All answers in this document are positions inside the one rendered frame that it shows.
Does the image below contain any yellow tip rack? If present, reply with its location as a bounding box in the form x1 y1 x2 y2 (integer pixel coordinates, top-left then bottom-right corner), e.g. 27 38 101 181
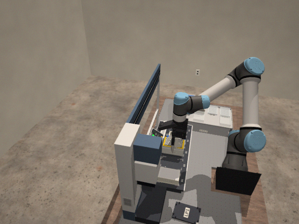
162 137 185 156

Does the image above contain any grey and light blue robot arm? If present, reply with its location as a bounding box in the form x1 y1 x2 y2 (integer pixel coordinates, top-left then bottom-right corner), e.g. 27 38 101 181
172 57 266 171

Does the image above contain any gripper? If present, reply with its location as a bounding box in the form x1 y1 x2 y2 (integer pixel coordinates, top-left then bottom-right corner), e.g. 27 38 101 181
171 119 188 153

